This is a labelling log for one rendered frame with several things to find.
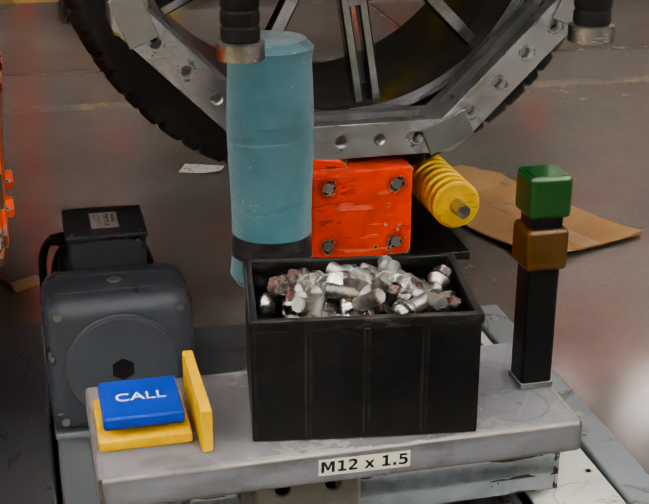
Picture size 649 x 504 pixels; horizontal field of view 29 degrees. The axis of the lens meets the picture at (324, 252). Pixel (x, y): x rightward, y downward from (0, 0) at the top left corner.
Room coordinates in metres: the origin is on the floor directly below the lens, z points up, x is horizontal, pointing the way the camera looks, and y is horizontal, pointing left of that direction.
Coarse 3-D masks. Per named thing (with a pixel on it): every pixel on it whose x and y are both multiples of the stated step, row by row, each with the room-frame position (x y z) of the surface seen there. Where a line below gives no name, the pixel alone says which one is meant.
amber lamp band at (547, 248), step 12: (516, 228) 1.07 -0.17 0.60; (528, 228) 1.05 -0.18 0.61; (564, 228) 1.05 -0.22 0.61; (516, 240) 1.07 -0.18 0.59; (528, 240) 1.04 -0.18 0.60; (540, 240) 1.04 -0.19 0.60; (552, 240) 1.04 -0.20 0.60; (564, 240) 1.05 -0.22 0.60; (516, 252) 1.06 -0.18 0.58; (528, 252) 1.04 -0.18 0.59; (540, 252) 1.04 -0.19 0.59; (552, 252) 1.04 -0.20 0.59; (564, 252) 1.05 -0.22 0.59; (528, 264) 1.04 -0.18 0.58; (540, 264) 1.04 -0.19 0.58; (552, 264) 1.04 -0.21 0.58; (564, 264) 1.05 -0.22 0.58
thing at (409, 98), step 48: (192, 0) 1.42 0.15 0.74; (288, 0) 1.44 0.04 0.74; (336, 0) 1.47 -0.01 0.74; (432, 0) 1.48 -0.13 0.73; (480, 0) 1.56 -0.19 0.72; (384, 48) 1.65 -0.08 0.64; (432, 48) 1.56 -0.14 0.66; (480, 48) 1.47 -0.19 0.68; (336, 96) 1.49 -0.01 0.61; (384, 96) 1.47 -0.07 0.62
